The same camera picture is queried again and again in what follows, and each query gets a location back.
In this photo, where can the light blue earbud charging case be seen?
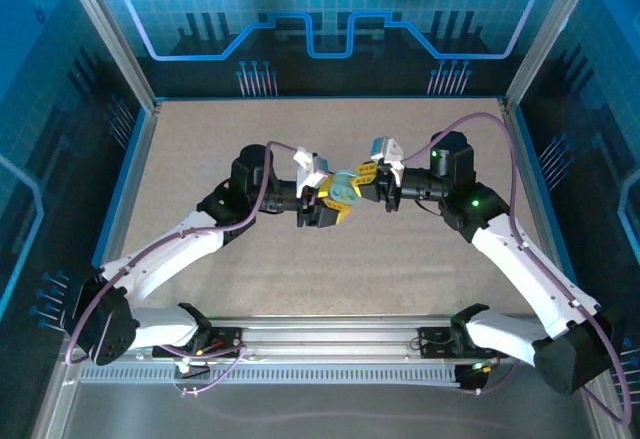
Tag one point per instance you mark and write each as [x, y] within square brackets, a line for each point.
[344, 190]

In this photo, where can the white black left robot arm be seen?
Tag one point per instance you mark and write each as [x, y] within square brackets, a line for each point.
[165, 251]

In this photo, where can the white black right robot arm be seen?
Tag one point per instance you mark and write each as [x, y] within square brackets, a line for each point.
[525, 269]

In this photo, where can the blue table edge trim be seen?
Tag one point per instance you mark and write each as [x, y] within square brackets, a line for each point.
[115, 209]
[550, 209]

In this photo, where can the grey metal deck plate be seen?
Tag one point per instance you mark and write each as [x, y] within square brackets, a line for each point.
[350, 399]

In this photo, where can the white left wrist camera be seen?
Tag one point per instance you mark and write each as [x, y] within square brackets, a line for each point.
[312, 169]

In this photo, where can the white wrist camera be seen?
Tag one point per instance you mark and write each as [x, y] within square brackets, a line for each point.
[312, 169]
[387, 154]

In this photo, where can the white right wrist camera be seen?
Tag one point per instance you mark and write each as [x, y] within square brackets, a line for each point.
[387, 154]

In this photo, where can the aluminium table side rail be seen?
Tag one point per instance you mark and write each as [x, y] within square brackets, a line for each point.
[537, 209]
[127, 209]

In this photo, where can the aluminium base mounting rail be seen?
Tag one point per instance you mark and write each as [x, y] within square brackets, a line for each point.
[330, 339]

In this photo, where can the blue printed side wall panel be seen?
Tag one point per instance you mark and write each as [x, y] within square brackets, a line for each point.
[40, 134]
[600, 109]

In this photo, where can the aluminium frame post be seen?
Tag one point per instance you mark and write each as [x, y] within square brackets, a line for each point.
[107, 34]
[550, 34]

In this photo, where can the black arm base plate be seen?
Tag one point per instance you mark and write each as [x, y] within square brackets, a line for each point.
[435, 344]
[227, 341]

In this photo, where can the black controller bracket with LEDs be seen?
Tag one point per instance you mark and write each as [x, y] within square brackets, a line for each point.
[470, 379]

